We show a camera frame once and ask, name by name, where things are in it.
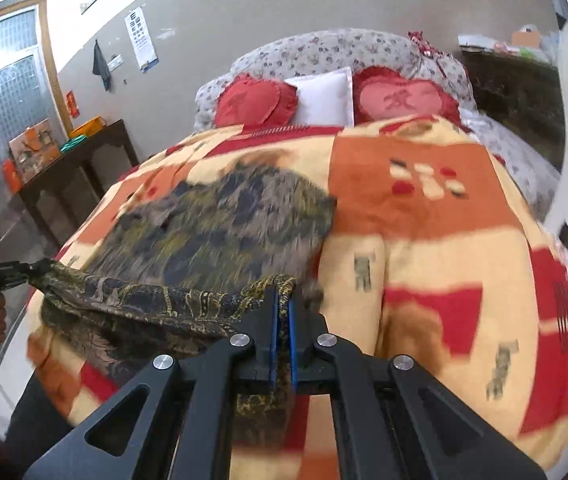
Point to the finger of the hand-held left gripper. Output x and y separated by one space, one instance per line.
39 266

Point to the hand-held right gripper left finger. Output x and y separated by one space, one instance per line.
274 330

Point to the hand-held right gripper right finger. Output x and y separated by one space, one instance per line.
293 340

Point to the floral patterned dark garment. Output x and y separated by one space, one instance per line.
214 220

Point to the orange gift box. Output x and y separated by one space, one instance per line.
34 150

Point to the green bundle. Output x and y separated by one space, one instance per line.
73 144

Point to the dark wooden side table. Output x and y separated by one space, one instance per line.
109 140

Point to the person's dark trouser leg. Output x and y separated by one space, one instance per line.
39 415

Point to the orange flat box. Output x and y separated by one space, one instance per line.
89 126

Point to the orange red printed blanket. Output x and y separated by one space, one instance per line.
438 220

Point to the metal grille door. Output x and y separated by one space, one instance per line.
9 75

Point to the dark hanging cloth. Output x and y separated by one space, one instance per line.
102 67

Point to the red heart-shaped pillow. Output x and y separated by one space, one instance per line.
398 100
254 102

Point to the white pillow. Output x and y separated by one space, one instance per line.
324 95

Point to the red lace decoration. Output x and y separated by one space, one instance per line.
428 45

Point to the dark carved wooden cabinet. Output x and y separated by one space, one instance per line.
508 95

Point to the pile of bags and boxes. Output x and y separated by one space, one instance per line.
523 40

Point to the red paper wall sign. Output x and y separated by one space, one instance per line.
71 104

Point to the wall calendar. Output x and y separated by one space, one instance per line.
141 37

